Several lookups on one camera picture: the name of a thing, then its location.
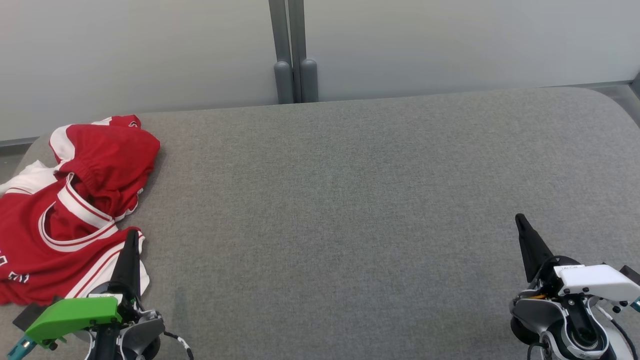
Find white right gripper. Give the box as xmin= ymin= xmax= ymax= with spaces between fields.
xmin=515 ymin=214 xmax=640 ymax=303

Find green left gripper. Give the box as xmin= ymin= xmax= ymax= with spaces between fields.
xmin=25 ymin=230 xmax=146 ymax=360

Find red Bulls basketball jersey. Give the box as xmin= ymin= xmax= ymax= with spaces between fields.
xmin=0 ymin=159 xmax=151 ymax=307

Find red shorts with white hem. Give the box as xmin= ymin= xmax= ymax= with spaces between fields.
xmin=49 ymin=115 xmax=162 ymax=222

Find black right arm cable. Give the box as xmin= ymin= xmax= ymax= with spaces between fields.
xmin=597 ymin=305 xmax=640 ymax=360

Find teal cable connector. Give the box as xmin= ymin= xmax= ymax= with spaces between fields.
xmin=7 ymin=336 xmax=37 ymax=360

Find grey partition post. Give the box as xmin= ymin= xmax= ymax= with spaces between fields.
xmin=268 ymin=0 xmax=295 ymax=105
xmin=287 ymin=0 xmax=319 ymax=103

